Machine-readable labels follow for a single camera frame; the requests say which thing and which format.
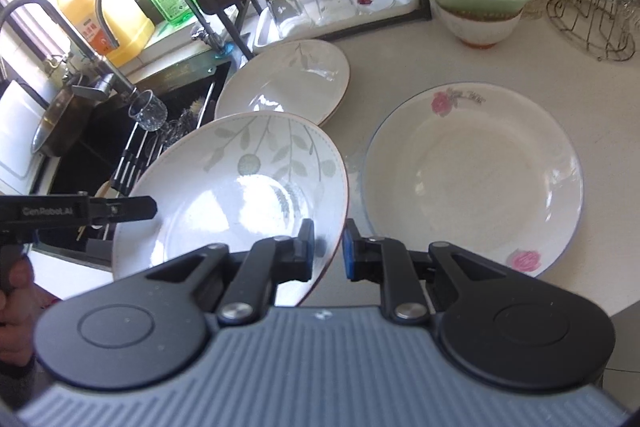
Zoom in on roll-up sink drying rack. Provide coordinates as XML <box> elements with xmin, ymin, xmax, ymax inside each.
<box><xmin>111</xmin><ymin>78</ymin><xmax>217</xmax><ymax>197</ymax></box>

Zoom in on wire glass holder rack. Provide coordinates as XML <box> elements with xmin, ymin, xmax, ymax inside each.
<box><xmin>546</xmin><ymin>0</ymin><xmax>639</xmax><ymax>62</ymax></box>

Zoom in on tall steel kitchen faucet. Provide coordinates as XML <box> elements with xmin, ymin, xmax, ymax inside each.
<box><xmin>0</xmin><ymin>0</ymin><xmax>139</xmax><ymax>104</ymax></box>

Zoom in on small steel faucet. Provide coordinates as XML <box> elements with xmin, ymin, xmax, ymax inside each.
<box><xmin>94</xmin><ymin>0</ymin><xmax>232</xmax><ymax>57</ymax></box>

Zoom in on person's left hand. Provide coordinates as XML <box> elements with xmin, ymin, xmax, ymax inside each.
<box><xmin>0</xmin><ymin>256</ymin><xmax>58</xmax><ymax>367</ymax></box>

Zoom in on crystal wine glass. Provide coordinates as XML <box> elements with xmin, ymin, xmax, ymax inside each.
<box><xmin>128</xmin><ymin>90</ymin><xmax>168</xmax><ymax>132</ymax></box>

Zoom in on white plate pink roses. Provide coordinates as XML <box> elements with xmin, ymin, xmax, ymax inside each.
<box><xmin>361</xmin><ymin>82</ymin><xmax>584</xmax><ymax>277</ymax></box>

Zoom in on steel wool scrubber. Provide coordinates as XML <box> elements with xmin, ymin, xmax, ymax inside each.
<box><xmin>162</xmin><ymin>109</ymin><xmax>198</xmax><ymax>150</ymax></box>

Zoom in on white plate leaf flower pattern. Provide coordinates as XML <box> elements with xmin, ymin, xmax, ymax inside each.
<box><xmin>215</xmin><ymin>39</ymin><xmax>350</xmax><ymax>126</ymax></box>

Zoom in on dark pan with lid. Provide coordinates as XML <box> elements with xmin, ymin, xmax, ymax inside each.
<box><xmin>32</xmin><ymin>87</ymin><xmax>96</xmax><ymax>158</ymax></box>

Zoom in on white bowl under basket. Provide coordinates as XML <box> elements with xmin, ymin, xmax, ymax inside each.
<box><xmin>431</xmin><ymin>1</ymin><xmax>522</xmax><ymax>49</ymax></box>

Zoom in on bowl with chopsticks in sink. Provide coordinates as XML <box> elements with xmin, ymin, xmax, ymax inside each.
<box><xmin>76</xmin><ymin>180</ymin><xmax>120</xmax><ymax>241</ymax></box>

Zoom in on green dish soap bottle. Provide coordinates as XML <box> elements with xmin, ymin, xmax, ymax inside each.
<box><xmin>151</xmin><ymin>0</ymin><xmax>193</xmax><ymax>26</ymax></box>

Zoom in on white plate grey leaf pattern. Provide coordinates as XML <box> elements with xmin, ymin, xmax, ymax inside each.
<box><xmin>112</xmin><ymin>112</ymin><xmax>349</xmax><ymax>307</ymax></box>

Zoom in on white drip tray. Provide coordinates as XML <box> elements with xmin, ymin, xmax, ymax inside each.
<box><xmin>253</xmin><ymin>0</ymin><xmax>420</xmax><ymax>53</ymax></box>

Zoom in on upturned glass left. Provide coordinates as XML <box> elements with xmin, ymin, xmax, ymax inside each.
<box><xmin>266</xmin><ymin>0</ymin><xmax>307</xmax><ymax>36</ymax></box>

